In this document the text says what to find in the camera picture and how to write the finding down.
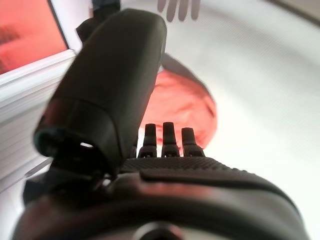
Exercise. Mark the white bed mattress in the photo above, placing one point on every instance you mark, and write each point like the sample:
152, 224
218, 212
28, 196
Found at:
250, 75

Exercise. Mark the red garment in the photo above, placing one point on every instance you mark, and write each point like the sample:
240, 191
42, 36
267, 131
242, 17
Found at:
182, 107

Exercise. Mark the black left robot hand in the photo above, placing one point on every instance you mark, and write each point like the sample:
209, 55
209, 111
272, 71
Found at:
105, 75

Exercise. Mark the black garment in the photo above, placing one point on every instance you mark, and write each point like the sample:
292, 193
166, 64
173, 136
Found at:
86, 27

